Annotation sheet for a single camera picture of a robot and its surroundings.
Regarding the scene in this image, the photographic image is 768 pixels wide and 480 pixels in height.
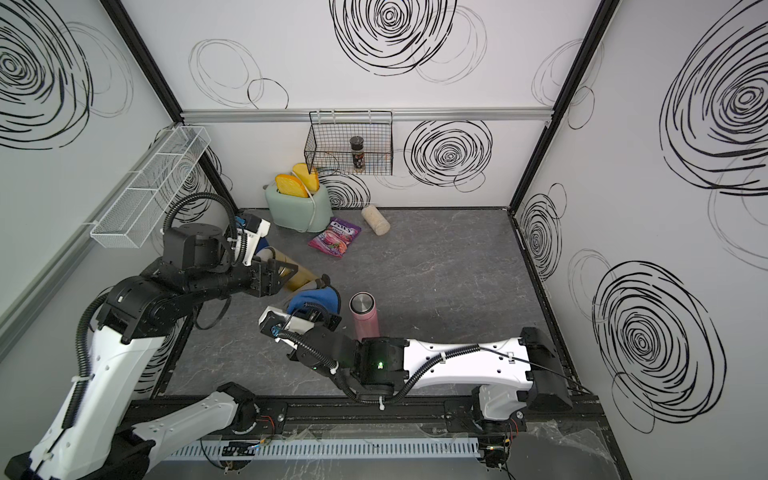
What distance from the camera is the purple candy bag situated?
107 centimetres

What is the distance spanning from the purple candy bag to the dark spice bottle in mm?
293

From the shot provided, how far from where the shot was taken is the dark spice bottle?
85 centimetres
